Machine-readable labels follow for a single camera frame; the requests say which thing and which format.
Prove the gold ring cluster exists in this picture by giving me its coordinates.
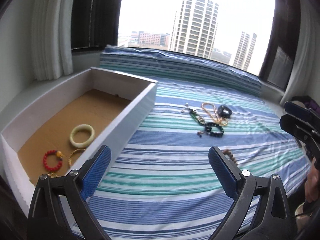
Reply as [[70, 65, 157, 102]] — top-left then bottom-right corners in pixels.
[[47, 172, 58, 178]]

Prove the gold chain bangle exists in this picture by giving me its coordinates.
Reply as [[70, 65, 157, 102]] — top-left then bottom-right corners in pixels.
[[68, 148, 86, 168]]

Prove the red bead bracelet amber bead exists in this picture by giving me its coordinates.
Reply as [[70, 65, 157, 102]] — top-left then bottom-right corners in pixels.
[[42, 150, 63, 172]]

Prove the pale green jade bangle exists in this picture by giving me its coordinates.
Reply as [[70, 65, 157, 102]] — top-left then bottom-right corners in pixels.
[[69, 124, 95, 148]]

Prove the person's right hand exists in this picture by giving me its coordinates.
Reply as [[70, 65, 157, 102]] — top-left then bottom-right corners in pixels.
[[304, 166, 319, 203]]

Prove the beige folded blanket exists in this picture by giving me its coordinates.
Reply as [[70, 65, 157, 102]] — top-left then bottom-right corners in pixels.
[[291, 95, 310, 108]]

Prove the right white curtain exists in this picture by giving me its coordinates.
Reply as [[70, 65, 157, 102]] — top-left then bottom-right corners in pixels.
[[280, 0, 319, 105]]

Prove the white curtain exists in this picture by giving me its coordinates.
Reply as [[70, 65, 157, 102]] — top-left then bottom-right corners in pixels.
[[280, 0, 319, 105], [31, 0, 74, 81]]

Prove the black smart band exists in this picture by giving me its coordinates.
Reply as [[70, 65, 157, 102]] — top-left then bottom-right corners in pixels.
[[217, 105, 233, 119]]

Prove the blue green striped bedsheet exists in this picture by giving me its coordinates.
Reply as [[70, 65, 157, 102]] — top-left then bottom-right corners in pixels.
[[88, 46, 310, 239]]

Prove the white cardboard box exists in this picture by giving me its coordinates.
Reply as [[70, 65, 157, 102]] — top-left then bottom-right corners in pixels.
[[1, 68, 157, 213]]

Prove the left white curtain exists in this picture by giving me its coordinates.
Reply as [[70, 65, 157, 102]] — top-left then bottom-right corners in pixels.
[[31, 0, 74, 81]]

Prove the black cable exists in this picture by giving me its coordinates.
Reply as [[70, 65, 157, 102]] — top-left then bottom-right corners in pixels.
[[293, 204, 316, 218]]

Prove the gold pearl bead necklace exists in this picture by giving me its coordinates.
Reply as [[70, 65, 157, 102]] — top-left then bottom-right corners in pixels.
[[201, 102, 230, 127]]

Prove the brown wooden bead bracelet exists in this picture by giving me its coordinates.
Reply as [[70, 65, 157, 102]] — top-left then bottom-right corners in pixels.
[[222, 148, 239, 165]]

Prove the dark green bead bracelet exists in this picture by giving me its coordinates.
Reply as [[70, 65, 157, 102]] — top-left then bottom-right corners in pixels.
[[196, 122, 225, 138]]

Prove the green cord silver charm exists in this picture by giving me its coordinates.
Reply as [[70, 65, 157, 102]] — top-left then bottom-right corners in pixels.
[[181, 102, 205, 126]]

